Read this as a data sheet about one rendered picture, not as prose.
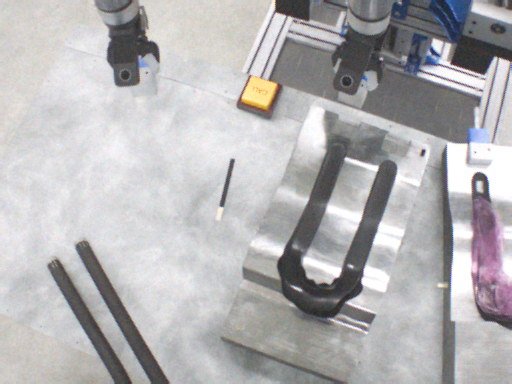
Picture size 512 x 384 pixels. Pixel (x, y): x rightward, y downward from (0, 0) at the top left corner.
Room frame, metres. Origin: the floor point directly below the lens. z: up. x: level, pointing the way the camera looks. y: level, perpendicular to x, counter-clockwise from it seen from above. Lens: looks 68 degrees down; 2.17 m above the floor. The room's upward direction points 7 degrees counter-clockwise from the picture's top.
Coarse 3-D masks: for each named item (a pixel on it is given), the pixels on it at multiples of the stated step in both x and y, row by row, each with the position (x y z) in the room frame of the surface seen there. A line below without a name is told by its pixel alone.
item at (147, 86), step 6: (144, 66) 0.78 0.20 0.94; (144, 72) 0.75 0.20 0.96; (150, 72) 0.75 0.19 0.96; (144, 78) 0.74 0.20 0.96; (150, 78) 0.74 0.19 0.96; (138, 84) 0.73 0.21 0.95; (144, 84) 0.73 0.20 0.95; (150, 84) 0.73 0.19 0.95; (132, 90) 0.73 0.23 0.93; (138, 90) 0.73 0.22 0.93; (144, 90) 0.73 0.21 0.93; (150, 90) 0.73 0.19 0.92; (156, 90) 0.74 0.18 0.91; (138, 96) 0.73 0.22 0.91
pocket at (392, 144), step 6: (390, 138) 0.58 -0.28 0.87; (396, 138) 0.57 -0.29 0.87; (384, 144) 0.57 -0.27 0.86; (390, 144) 0.57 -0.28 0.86; (396, 144) 0.57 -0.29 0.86; (402, 144) 0.56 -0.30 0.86; (408, 144) 0.56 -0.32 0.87; (384, 150) 0.56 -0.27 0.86; (390, 150) 0.55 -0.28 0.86; (396, 150) 0.55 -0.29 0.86; (402, 150) 0.55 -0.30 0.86; (408, 150) 0.55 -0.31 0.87; (402, 156) 0.54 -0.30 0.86
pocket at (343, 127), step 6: (336, 120) 0.63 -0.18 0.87; (342, 120) 0.63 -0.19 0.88; (348, 120) 0.63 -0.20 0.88; (336, 126) 0.62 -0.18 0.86; (342, 126) 0.62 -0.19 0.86; (348, 126) 0.62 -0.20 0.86; (354, 126) 0.61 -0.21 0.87; (360, 126) 0.61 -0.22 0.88; (336, 132) 0.61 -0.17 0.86; (342, 132) 0.61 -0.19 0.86; (348, 132) 0.61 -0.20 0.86; (354, 132) 0.60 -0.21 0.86; (348, 138) 0.59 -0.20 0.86; (354, 138) 0.59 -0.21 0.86
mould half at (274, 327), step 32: (320, 128) 0.61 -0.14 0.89; (320, 160) 0.54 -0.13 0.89; (352, 160) 0.53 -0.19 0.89; (384, 160) 0.52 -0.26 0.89; (416, 160) 0.51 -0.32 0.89; (288, 192) 0.48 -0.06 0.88; (352, 192) 0.47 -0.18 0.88; (416, 192) 0.45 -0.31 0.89; (288, 224) 0.41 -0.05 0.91; (320, 224) 0.41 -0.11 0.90; (352, 224) 0.40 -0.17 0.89; (384, 224) 0.39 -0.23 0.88; (256, 256) 0.35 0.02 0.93; (320, 256) 0.34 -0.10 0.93; (384, 256) 0.33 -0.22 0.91; (256, 288) 0.31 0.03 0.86; (384, 288) 0.26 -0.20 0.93; (256, 320) 0.25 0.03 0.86; (288, 320) 0.24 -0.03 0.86; (320, 320) 0.23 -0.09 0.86; (352, 320) 0.22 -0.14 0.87; (256, 352) 0.19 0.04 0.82; (288, 352) 0.18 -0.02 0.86; (320, 352) 0.17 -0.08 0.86; (352, 352) 0.16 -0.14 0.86
